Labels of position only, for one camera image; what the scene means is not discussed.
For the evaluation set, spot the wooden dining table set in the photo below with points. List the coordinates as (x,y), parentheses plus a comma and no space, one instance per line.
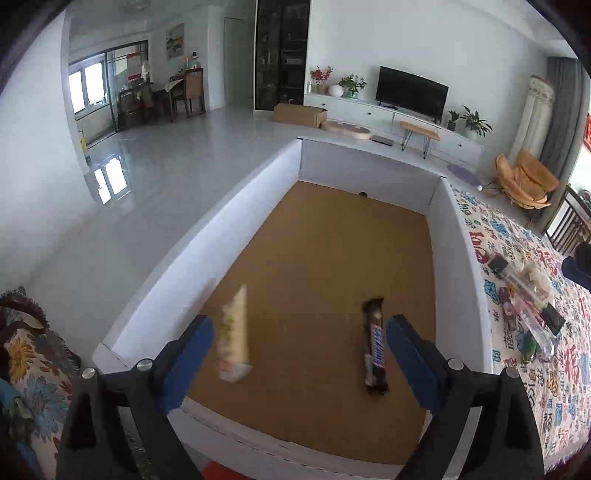
(142,103)

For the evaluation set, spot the green potted plant right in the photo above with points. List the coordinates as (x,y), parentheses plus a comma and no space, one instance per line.
(475,123)

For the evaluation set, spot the black flat television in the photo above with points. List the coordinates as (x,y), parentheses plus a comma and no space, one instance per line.
(411,92)

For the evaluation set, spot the cream yellow snack packet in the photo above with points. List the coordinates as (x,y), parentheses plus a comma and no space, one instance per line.
(233,339)

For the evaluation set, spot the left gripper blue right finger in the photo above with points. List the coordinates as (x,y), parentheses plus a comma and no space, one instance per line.
(420,361)

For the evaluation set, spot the orange lounge chair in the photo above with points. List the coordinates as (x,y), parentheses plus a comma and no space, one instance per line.
(528,183)

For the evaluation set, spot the white tv cabinet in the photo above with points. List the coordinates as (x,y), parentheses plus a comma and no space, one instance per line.
(451,146)

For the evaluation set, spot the red flower vase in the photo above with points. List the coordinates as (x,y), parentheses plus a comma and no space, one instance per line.
(320,79)

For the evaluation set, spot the patterned woven table cloth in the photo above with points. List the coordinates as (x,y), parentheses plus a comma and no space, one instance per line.
(554,367)

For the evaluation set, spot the purple round floor mat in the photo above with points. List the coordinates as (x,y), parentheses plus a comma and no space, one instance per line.
(463,174)

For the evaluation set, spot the small wooden bench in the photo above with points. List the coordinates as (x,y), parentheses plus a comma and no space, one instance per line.
(429,136)

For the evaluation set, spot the green sausage stick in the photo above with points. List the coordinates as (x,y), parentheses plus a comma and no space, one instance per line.
(527,346)

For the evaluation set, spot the grey curtain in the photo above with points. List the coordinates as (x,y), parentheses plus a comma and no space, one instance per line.
(561,149)

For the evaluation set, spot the brown cardboard box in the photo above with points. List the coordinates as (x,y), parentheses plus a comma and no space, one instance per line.
(300,115)

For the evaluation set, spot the green plant white vase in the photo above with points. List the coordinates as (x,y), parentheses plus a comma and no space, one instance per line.
(348,87)

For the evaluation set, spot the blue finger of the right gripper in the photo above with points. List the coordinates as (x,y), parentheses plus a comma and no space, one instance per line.
(577,268)

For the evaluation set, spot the white cardboard box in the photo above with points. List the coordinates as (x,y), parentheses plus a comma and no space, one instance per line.
(311,234)

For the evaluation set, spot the snickers chocolate bar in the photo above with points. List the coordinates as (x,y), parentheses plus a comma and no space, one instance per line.
(375,357)

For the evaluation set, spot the bagged bread slice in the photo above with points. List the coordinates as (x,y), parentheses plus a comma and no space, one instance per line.
(536,279)

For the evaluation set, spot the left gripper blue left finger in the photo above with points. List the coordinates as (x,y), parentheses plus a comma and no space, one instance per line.
(179,361)

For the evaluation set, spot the white standing air conditioner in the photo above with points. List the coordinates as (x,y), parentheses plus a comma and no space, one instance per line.
(536,118)

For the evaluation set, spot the dark wooden chair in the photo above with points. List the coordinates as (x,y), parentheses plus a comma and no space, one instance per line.
(570,225)

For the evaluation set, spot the dark tall display cabinet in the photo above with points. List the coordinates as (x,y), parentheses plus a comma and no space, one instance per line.
(281,52)

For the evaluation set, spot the small dark potted plant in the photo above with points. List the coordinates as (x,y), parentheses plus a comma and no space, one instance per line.
(454,117)

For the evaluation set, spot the clear white-blue snack packet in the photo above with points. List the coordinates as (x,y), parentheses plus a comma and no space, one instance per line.
(534,323)

